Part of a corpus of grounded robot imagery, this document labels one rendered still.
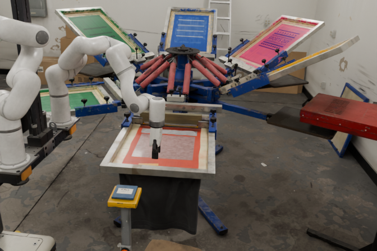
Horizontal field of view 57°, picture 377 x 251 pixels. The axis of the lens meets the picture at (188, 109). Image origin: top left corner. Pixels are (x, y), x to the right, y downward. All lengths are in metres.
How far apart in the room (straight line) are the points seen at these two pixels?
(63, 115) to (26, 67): 0.50
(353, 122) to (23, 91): 1.84
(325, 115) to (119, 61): 1.37
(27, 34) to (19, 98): 0.24
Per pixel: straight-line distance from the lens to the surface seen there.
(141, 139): 2.13
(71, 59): 1.77
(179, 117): 2.25
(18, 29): 1.40
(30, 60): 1.50
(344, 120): 2.36
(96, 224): 3.02
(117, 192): 1.64
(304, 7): 6.42
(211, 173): 1.74
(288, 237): 3.01
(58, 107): 1.91
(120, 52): 1.64
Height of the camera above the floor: 1.90
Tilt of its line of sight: 21 degrees down
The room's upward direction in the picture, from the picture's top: 2 degrees clockwise
